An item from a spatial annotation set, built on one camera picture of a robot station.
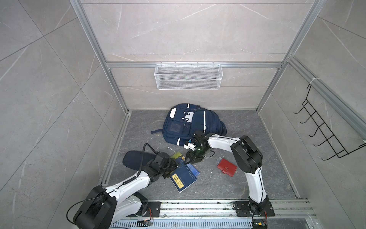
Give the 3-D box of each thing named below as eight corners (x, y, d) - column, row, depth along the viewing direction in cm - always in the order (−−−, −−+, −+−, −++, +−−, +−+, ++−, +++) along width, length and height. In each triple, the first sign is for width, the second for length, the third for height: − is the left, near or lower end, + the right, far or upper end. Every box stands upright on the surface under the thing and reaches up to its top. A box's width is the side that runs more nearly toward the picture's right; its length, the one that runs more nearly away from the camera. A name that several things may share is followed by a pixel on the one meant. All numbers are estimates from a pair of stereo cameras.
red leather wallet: (216, 168, 89) (216, 166, 87) (221, 159, 93) (222, 157, 91) (232, 178, 85) (233, 176, 83) (236, 168, 89) (237, 166, 87)
